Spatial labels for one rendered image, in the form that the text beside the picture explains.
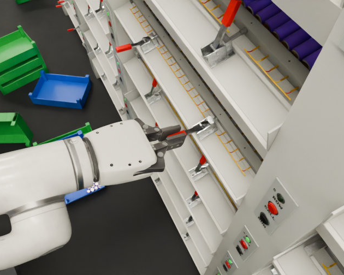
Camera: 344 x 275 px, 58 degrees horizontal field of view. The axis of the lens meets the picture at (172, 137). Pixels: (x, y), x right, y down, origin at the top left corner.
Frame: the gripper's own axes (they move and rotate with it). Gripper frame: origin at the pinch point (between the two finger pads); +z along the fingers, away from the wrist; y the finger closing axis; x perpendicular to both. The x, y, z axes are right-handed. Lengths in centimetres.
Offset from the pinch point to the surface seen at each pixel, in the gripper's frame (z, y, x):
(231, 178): 6.8, 11.0, -1.1
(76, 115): 7, -93, -96
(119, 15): 6.1, -41.7, -1.4
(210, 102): 9.5, -3.3, 3.2
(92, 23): 16, -93, -38
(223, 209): 12.6, 10.7, -18.8
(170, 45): 9.8, -21.4, 3.4
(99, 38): 16, -82, -38
